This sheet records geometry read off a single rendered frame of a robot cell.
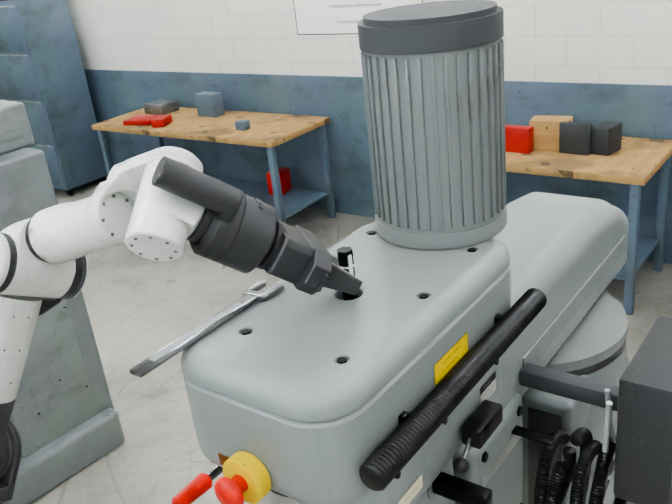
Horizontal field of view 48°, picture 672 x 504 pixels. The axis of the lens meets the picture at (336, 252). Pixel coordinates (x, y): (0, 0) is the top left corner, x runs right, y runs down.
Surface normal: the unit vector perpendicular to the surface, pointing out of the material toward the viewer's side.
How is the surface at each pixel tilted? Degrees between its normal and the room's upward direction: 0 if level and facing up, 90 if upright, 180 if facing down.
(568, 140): 90
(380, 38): 90
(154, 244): 126
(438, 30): 90
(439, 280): 0
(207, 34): 90
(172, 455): 0
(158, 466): 0
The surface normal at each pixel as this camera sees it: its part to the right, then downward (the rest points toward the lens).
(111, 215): 0.83, -0.18
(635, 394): -0.58, 0.39
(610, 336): -0.11, -0.91
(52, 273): 0.79, 0.25
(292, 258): 0.32, 0.36
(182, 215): 0.57, -0.34
